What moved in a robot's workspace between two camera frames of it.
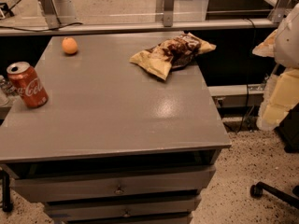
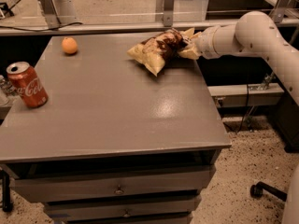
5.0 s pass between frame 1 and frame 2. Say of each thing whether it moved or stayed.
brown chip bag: moved
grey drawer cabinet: stayed
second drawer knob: stayed
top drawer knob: stayed
